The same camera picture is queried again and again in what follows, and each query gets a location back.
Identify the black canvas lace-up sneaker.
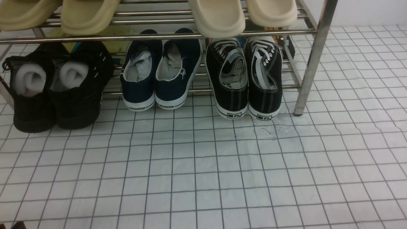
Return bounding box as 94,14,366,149
244,36,283,121
204,38,248,119

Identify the silver metal shoe rack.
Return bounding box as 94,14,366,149
0,0,338,116

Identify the navy canvas sneaker right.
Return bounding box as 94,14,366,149
155,39,204,110

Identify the navy canvas sneaker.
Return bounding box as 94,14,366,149
155,39,204,110
120,40,163,112

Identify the navy canvas sneaker left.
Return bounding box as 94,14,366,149
120,40,163,112

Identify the cream foam slipper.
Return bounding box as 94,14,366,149
188,0,245,38
246,0,298,27

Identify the cream foam slipper far right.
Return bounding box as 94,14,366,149
246,0,298,27

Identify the black mesh sneaker right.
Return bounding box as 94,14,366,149
47,41,114,129

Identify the black mesh sneaker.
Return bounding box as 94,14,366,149
2,43,68,133
47,41,114,129

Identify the olive foam slipper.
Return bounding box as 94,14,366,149
0,0,63,31
60,0,121,35

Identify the black mesh sneaker left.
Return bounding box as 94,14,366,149
2,43,68,133

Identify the olive foam slipper far left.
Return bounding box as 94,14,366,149
0,0,63,31

